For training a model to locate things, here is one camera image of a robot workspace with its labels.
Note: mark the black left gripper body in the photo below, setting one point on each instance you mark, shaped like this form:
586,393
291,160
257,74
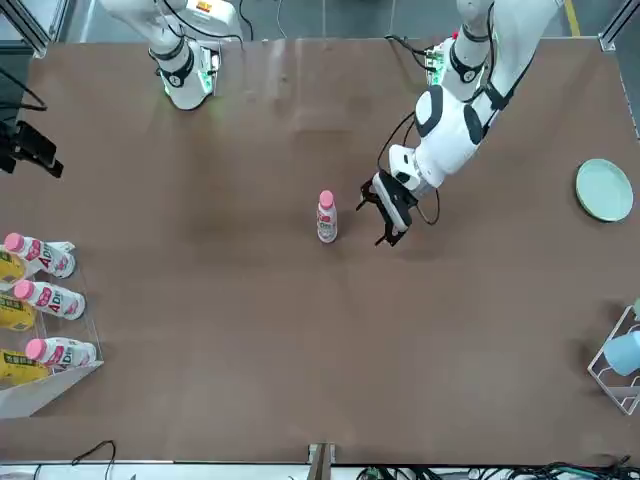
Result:
395,205

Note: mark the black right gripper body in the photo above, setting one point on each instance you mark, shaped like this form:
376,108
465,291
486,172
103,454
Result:
6,150

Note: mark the pink bottle cap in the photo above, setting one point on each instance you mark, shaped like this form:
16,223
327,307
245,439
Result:
326,198

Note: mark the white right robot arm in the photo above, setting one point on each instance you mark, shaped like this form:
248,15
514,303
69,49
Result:
185,75

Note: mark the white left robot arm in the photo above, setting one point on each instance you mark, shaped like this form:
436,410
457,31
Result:
445,150

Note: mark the white pink-capped drink bottle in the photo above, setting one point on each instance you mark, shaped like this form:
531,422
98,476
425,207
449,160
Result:
45,257
62,354
52,301

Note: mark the yellow tea bottle orange cap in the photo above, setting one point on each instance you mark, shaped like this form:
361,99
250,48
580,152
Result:
15,314
20,367
10,267

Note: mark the pale green plate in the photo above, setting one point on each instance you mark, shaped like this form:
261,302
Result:
604,190

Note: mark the white box with warning label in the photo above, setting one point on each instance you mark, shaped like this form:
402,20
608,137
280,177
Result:
210,11

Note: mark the clear acrylic stepped shelf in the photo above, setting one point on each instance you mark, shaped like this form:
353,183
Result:
60,390

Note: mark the pale green cup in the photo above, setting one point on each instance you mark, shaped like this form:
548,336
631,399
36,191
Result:
637,310

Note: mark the pale blue cup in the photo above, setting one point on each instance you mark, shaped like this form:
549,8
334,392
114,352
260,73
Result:
625,355

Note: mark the aluminium frame post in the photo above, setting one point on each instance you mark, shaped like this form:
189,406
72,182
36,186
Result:
607,40
322,462
37,35

